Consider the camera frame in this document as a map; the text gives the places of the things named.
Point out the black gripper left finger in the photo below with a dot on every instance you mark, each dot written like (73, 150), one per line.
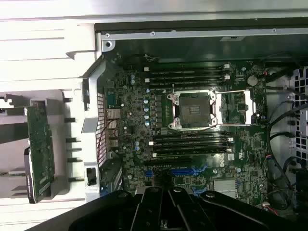
(149, 211)

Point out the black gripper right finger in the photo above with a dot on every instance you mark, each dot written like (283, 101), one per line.
(183, 211)

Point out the blue expansion slot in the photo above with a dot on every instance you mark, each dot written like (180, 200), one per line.
(183, 172)

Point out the silver chipset heatsink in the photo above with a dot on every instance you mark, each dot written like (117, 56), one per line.
(225, 187)

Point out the CPU socket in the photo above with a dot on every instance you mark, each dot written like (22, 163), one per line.
(192, 109)

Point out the green motherboard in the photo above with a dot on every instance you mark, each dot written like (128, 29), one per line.
(134, 101)

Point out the metal socket cover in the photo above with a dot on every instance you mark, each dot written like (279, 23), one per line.
(249, 108)

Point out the thin metal locking lever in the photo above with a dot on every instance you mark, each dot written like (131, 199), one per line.
(173, 89)

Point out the black plastic cover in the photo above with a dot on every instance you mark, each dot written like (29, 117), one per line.
(302, 179)

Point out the grey parts rack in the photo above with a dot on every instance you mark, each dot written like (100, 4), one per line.
(16, 179)

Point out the round coin battery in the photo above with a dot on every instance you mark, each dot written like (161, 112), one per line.
(252, 80)

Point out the black open PC case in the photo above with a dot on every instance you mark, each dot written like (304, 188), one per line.
(168, 47)

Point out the perforated metal disk bay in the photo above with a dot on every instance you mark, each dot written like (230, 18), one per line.
(302, 84)

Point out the small barcode sticker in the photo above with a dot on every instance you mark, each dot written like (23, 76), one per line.
(232, 38)

